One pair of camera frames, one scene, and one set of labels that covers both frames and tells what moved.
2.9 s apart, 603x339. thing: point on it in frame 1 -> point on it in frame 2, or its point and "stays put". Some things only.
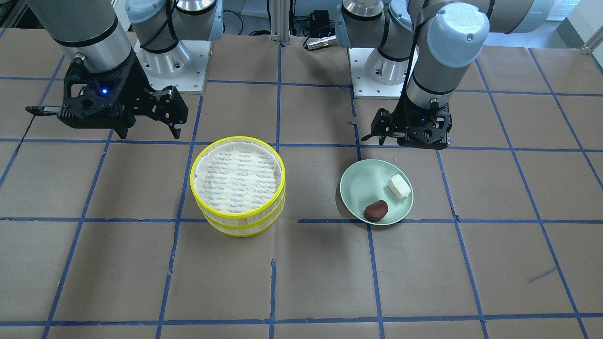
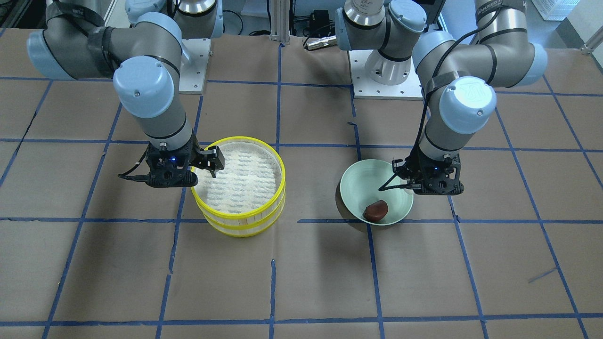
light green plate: x=377 y=191 stays put
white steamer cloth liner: x=237 y=177 stays put
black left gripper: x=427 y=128 -> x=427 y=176
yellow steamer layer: x=238 y=179 stays put
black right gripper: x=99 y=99 -> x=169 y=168
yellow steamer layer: x=247 y=230 stays put
